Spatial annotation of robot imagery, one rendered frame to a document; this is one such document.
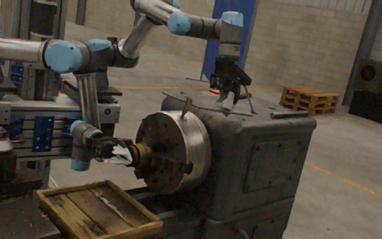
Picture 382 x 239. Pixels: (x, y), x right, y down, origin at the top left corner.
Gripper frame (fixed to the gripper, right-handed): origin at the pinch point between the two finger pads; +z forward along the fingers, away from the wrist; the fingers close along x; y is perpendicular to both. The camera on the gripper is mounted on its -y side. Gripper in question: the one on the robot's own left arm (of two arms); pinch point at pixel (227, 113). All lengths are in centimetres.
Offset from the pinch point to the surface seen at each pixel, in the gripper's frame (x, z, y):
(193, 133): -6.1, 8.1, 10.9
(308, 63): -547, -46, -962
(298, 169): 0, 28, -53
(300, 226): -81, 117, -201
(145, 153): -14.9, 16.0, 25.1
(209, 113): -11.7, 2.0, -2.4
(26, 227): -8, 30, 69
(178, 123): -9.6, 4.6, 15.1
